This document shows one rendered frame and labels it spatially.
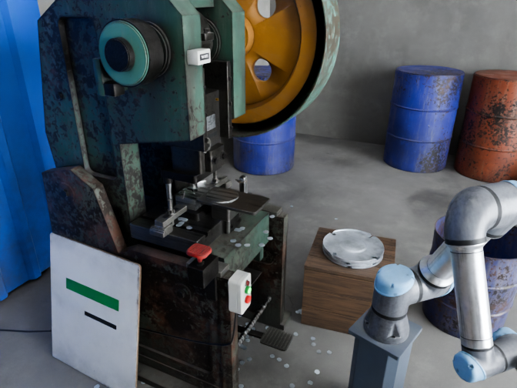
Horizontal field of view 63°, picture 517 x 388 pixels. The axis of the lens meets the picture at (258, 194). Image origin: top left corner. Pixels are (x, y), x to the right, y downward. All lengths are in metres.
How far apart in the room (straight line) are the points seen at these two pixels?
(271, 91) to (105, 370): 1.35
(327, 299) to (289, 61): 1.09
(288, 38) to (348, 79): 3.04
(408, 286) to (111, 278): 1.08
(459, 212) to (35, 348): 1.90
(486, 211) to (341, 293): 1.04
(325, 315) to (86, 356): 1.08
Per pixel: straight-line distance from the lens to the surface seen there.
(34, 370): 2.22
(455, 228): 1.15
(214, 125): 1.58
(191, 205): 1.64
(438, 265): 1.43
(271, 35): 1.79
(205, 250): 1.34
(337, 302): 2.09
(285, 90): 1.76
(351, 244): 2.11
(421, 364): 2.15
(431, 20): 4.59
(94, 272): 1.82
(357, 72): 4.74
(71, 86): 1.67
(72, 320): 2.03
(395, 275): 1.44
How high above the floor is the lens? 1.49
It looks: 25 degrees down
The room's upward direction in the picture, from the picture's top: straight up
